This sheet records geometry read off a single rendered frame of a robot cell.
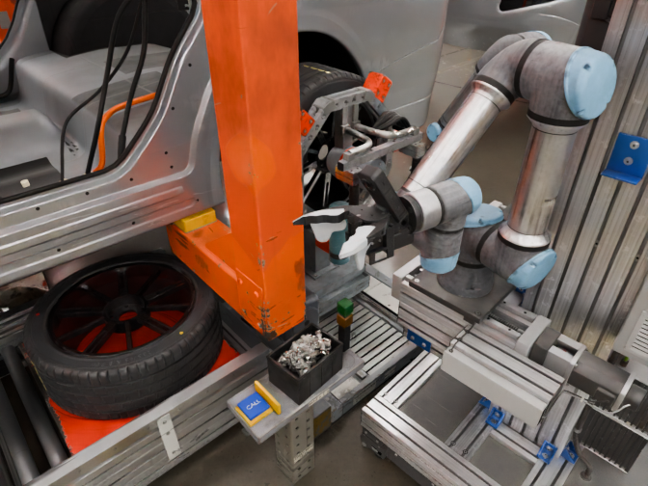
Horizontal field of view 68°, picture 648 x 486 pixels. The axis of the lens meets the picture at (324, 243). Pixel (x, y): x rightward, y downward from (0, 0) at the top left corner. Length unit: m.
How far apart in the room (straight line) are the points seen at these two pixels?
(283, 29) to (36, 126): 1.47
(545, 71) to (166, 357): 1.32
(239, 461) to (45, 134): 1.57
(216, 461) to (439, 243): 1.32
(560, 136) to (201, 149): 1.17
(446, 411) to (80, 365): 1.23
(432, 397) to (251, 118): 1.20
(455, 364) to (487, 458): 0.54
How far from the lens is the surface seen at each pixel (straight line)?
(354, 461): 1.94
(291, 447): 1.71
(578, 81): 0.99
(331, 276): 2.31
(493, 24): 4.11
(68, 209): 1.67
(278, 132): 1.24
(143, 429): 1.64
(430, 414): 1.83
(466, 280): 1.31
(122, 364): 1.66
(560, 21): 4.10
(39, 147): 2.39
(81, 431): 1.86
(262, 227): 1.32
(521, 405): 1.28
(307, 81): 1.84
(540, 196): 1.11
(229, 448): 1.99
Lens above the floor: 1.66
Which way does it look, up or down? 34 degrees down
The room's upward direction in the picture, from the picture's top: straight up
